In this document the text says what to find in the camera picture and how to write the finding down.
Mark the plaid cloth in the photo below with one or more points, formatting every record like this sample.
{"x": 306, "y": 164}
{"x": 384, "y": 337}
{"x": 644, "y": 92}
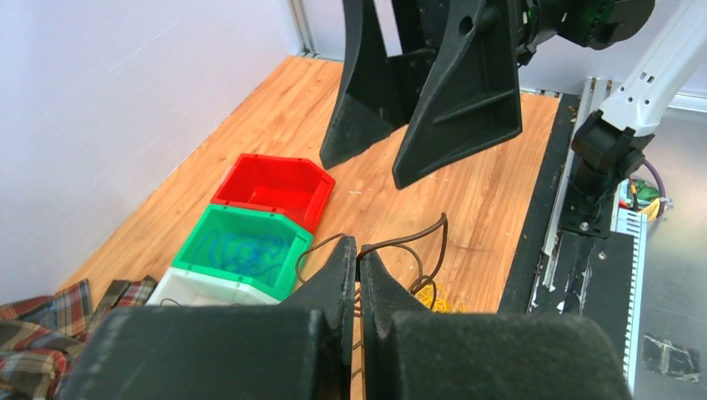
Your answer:
{"x": 43, "y": 337}

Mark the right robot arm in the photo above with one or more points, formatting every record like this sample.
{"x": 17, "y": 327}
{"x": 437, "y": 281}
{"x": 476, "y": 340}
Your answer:
{"x": 610, "y": 143}

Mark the green plastic bin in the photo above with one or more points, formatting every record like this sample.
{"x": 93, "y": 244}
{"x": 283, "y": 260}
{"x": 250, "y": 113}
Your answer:
{"x": 245, "y": 246}

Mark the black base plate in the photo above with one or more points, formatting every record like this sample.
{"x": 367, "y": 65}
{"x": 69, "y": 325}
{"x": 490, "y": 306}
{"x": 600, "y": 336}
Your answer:
{"x": 563, "y": 270}

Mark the red plastic bin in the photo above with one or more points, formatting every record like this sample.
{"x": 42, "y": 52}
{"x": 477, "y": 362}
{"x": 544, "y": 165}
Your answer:
{"x": 295, "y": 187}

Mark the white plastic bin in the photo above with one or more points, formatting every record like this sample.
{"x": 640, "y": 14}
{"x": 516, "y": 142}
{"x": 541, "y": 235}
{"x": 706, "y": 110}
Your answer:
{"x": 180, "y": 287}

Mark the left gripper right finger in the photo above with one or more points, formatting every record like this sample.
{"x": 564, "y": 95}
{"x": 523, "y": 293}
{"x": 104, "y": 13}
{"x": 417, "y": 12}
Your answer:
{"x": 411, "y": 352}

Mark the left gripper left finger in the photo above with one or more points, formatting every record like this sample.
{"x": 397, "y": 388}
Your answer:
{"x": 298, "y": 349}

